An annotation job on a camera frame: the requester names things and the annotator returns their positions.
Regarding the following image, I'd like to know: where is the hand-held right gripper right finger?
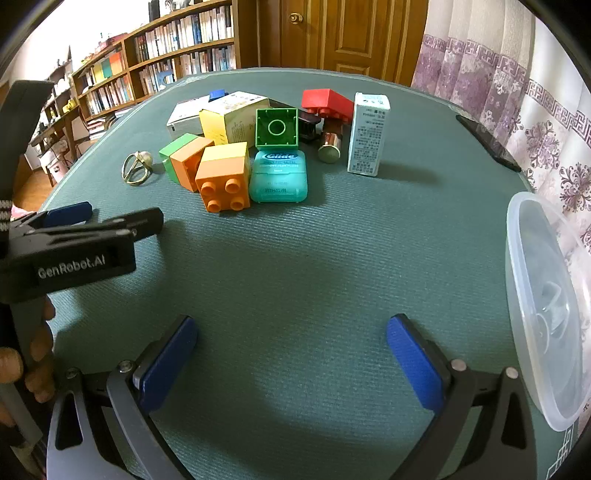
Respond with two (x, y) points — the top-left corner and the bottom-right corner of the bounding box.
(386, 314), (540, 480)

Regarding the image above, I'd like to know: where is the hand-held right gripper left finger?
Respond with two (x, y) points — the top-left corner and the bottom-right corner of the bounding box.
(45, 315), (199, 480)

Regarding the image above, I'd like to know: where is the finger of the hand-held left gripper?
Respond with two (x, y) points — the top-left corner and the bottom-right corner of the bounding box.
(92, 207), (165, 241)
(18, 202), (94, 232)

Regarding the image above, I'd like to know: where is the gold ring with pearl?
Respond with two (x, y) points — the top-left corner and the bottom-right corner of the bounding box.
(121, 150), (154, 186)

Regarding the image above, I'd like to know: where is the green and orange toy block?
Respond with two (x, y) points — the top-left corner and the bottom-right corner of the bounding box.
(159, 133), (215, 191)

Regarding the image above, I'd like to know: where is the orange and yellow toy block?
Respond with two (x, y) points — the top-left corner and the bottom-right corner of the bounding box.
(194, 141), (252, 214)

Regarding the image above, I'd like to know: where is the white cardboard box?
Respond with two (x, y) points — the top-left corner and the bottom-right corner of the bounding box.
(166, 96), (218, 140)

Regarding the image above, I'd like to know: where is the yellow cardboard box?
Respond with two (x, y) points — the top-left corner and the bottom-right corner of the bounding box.
(199, 91), (271, 147)

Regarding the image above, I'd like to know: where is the clear plastic bowl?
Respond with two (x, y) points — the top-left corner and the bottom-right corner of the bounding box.
(505, 191), (591, 432)

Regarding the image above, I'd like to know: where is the teal dental floss box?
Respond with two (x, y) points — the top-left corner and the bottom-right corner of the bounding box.
(249, 148), (309, 204)

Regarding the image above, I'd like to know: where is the pale blue tall carton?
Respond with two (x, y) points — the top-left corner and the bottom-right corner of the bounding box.
(347, 92), (391, 177)

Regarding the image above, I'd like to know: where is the green cloth-covered desktop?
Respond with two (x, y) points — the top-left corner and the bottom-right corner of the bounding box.
(39, 68), (583, 480)

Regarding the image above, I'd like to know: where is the person's left hand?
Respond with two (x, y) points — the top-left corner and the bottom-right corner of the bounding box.
(0, 295), (57, 428)

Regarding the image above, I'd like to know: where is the wooden side shelf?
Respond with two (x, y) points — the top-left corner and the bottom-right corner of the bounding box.
(28, 46), (100, 185)

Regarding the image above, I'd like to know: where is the wooden bookshelf with books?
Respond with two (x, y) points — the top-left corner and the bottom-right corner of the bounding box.
(71, 0), (238, 123)

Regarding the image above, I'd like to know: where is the red toy block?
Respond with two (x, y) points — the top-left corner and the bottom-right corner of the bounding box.
(302, 89), (355, 125)

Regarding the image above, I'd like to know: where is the black smartphone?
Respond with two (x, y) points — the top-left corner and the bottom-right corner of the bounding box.
(455, 114), (522, 173)

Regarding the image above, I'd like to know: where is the wooden door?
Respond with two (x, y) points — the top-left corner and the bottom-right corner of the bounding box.
(259, 0), (428, 86)

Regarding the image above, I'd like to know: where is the white curtain purple pattern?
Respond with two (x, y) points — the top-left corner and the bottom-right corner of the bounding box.
(411, 0), (591, 287)

